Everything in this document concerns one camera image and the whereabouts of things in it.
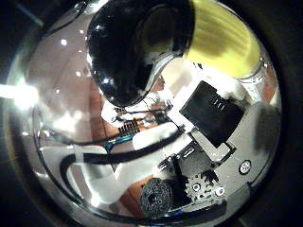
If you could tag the yellow Goo Gone spray bottle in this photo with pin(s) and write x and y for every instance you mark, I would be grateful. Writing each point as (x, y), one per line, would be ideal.
(126, 50)

